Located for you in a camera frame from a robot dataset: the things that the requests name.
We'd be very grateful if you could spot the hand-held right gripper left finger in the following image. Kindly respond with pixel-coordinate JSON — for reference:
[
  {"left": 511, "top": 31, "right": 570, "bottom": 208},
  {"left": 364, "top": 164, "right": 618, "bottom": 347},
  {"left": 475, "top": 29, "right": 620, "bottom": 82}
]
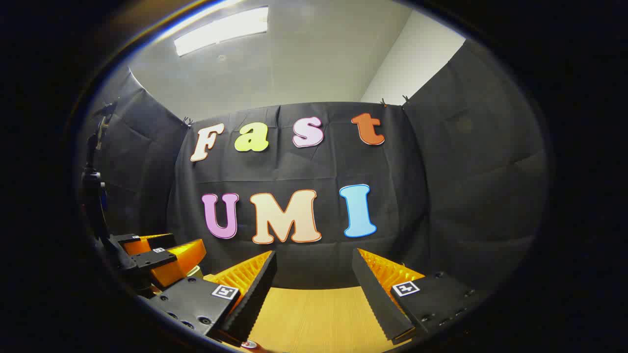
[{"left": 147, "top": 250, "right": 278, "bottom": 346}]

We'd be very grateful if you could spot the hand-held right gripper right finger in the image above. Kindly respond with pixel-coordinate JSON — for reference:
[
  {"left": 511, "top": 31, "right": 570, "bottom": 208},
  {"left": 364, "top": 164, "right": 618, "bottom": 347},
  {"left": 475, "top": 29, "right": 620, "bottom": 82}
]
[{"left": 351, "top": 248, "right": 491, "bottom": 345}]

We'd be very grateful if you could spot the wooden desktop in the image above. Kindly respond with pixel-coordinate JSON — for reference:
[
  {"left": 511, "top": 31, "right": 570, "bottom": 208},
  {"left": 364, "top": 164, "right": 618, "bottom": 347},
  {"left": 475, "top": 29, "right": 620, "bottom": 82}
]
[{"left": 202, "top": 273, "right": 410, "bottom": 353}]

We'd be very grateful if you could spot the black backdrop cloth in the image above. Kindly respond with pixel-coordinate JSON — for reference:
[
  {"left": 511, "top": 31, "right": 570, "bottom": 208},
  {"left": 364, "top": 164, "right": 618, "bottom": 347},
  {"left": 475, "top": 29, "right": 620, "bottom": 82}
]
[{"left": 81, "top": 39, "right": 550, "bottom": 295}]

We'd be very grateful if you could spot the ceiling light panel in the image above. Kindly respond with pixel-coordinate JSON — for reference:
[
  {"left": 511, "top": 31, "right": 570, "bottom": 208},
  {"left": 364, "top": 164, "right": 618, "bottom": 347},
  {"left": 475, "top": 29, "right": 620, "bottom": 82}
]
[{"left": 174, "top": 6, "right": 270, "bottom": 57}]

